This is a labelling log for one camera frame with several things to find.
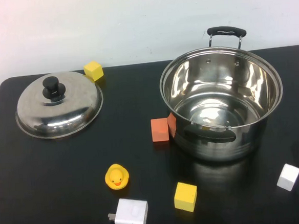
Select white foam cube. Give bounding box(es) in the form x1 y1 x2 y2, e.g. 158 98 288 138
275 162 299 193

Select orange foam cube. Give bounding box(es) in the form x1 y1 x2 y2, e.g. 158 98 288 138
150 117 170 143

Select white usb wall charger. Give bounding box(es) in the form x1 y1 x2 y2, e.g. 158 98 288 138
106 196 150 224

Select yellow foam cube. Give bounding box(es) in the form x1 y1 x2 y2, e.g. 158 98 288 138
82 60 105 83
173 181 199 214

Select steel lid with black knob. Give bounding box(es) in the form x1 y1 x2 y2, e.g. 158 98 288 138
12 68 107 141

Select yellow rubber duck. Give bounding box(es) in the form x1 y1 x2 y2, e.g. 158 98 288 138
103 163 131 191

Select stainless steel pot black handles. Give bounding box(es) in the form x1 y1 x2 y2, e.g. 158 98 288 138
155 22 289 167

